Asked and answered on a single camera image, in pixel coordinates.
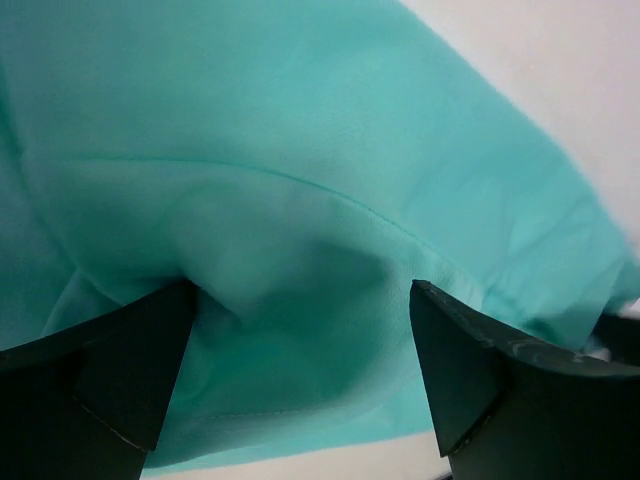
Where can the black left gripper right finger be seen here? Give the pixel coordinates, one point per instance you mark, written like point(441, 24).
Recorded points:
point(507, 405)

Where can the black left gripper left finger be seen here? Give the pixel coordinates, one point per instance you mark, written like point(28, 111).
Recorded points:
point(90, 402)

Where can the teal t shirt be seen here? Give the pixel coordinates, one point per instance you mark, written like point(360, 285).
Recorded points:
point(301, 162)

